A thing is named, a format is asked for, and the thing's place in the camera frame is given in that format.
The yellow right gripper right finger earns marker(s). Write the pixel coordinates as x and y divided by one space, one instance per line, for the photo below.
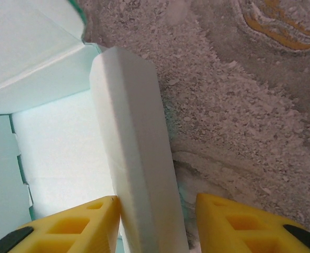
249 232

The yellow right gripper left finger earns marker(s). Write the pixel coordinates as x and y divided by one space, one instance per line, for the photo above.
73 232

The light blue paper box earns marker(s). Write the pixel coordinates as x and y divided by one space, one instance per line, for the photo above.
52 145

